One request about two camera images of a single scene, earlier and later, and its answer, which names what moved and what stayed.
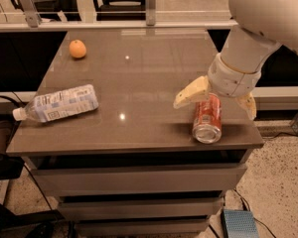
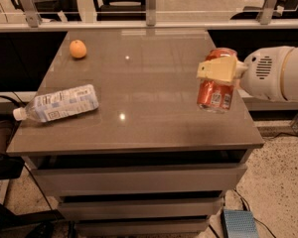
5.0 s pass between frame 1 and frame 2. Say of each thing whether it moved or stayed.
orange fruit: stayed
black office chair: stayed
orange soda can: moved
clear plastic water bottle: stayed
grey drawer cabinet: stayed
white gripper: moved
